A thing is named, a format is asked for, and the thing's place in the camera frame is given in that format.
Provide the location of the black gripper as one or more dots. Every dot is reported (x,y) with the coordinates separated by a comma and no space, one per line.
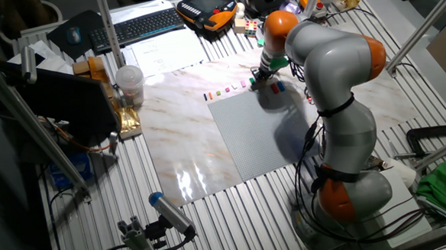
(261,74)

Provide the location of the red long Lego brick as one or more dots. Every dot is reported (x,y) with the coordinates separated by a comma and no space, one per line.
(274,88)

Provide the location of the blue long Lego brick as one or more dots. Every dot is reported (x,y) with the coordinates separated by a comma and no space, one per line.
(281,86)

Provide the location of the silver and orange robot arm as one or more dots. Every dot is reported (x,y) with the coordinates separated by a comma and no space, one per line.
(334,61)

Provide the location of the green Lego brick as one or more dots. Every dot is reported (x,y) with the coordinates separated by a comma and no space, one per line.
(251,80)

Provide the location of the pink Lego brick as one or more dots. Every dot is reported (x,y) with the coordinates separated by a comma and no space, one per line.
(243,83)

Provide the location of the white Lego brick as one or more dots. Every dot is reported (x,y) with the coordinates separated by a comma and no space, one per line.
(234,87)

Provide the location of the grey Lego baseplate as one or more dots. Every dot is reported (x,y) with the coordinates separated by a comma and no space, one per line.
(246,139)

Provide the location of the Rubik's cube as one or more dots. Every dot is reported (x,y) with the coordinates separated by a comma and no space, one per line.
(251,28)

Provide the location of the wooden cube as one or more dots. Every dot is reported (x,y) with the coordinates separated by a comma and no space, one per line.
(239,25)

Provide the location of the white round figure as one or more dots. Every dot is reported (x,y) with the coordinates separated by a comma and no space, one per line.
(240,10)

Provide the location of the pale purple plastic object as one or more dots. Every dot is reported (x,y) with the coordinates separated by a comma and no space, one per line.
(291,6)

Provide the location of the black and orange teach pendant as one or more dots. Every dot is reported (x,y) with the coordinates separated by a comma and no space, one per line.
(205,7)

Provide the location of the orange plastic object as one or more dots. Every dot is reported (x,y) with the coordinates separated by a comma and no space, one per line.
(304,0)

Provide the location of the grey box red button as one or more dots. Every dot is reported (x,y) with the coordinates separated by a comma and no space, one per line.
(319,9)

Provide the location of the printed paper sheet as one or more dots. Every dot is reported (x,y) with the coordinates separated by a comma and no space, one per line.
(165,53)

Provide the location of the marble pattern board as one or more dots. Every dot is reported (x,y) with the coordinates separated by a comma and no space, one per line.
(178,142)

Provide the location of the crumpled gold wrapper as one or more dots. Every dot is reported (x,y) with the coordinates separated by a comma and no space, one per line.
(346,0)

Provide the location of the translucent plastic cup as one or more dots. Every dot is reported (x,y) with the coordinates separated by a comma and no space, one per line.
(130,84)

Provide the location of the black keyboard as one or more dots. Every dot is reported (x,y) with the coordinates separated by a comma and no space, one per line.
(137,28)

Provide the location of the gold foil packet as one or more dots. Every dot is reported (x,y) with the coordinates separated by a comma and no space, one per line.
(129,122)

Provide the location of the plain white paper sheet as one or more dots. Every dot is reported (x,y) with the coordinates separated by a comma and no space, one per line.
(140,8)

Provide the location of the black clamp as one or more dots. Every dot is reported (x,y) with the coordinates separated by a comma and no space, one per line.
(413,142)

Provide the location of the white rag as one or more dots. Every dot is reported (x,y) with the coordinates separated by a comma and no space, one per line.
(403,173)

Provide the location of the brown cardboard box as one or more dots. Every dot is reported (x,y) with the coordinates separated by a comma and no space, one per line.
(81,67)

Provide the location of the black monitor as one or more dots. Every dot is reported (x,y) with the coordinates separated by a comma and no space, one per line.
(72,102)

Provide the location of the dark computer mouse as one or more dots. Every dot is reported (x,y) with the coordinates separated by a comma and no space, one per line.
(73,35)

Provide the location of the short aluminium profile stand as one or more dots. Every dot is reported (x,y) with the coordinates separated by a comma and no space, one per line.
(137,240)

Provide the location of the black mouse pad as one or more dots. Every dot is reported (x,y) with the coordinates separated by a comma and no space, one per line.
(58,45)

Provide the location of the blue box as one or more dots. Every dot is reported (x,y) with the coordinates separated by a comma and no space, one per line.
(70,171)

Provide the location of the crumpled white paper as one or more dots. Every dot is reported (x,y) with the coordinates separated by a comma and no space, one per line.
(51,57)

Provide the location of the green cloth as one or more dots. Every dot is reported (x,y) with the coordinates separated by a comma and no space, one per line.
(444,186)

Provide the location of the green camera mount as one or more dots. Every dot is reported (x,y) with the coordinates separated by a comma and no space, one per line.
(279,64)

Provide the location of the silver camera blue cap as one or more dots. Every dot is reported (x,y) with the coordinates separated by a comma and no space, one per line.
(170,214)

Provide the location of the aluminium frame beam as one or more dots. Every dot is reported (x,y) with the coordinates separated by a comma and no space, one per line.
(36,131)
(442,150)

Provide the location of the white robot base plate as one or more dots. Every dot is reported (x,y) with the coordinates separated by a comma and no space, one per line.
(407,215)

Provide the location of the silver depth camera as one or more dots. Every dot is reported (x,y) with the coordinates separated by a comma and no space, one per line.
(28,64)

